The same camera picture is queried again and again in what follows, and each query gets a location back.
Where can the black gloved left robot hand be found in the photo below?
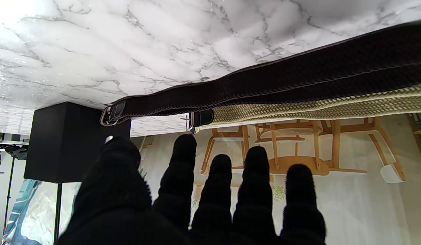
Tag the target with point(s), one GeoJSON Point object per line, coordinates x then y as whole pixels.
{"type": "Point", "coordinates": [183, 211]}

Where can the black woven belt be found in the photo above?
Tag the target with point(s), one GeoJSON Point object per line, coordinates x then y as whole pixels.
{"type": "Point", "coordinates": [298, 75]}

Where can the black square storage box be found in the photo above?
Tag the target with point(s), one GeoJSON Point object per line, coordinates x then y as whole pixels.
{"type": "Point", "coordinates": [67, 143]}

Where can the beige braided belt silver buckle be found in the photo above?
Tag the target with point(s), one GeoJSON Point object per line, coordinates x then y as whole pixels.
{"type": "Point", "coordinates": [316, 105]}

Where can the printed room scene backdrop curtain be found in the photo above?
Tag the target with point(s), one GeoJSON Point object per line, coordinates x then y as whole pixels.
{"type": "Point", "coordinates": [333, 187]}

